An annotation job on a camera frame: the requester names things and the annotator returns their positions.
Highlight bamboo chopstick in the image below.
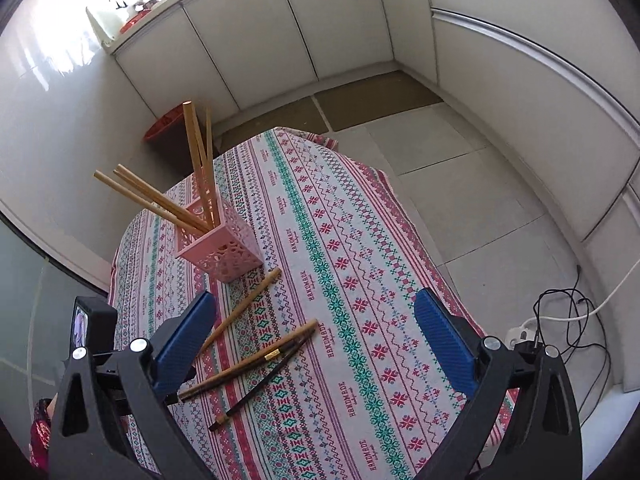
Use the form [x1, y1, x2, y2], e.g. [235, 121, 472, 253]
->
[198, 268, 282, 356]
[182, 101, 220, 229]
[93, 165, 210, 237]

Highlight dark-tipped chopstick gold band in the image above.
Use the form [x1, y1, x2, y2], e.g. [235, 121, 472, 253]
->
[177, 317, 320, 403]

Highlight red basin on counter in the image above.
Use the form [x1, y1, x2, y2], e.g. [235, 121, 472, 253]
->
[119, 9, 151, 34]

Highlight white power strip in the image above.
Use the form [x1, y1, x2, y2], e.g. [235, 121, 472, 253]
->
[504, 326, 536, 350]

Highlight pink perforated utensil holder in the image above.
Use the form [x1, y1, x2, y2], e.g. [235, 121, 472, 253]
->
[176, 190, 264, 283]

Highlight patterned pink tablecloth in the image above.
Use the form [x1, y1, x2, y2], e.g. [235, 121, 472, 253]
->
[110, 129, 465, 479]

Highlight white power cable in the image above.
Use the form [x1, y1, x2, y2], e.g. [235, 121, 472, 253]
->
[519, 238, 640, 326]

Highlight red-rimmed trash bin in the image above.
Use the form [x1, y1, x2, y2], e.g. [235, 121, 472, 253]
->
[143, 104, 219, 177]

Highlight black cables on floor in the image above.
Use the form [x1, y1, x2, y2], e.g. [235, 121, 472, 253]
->
[530, 263, 614, 421]

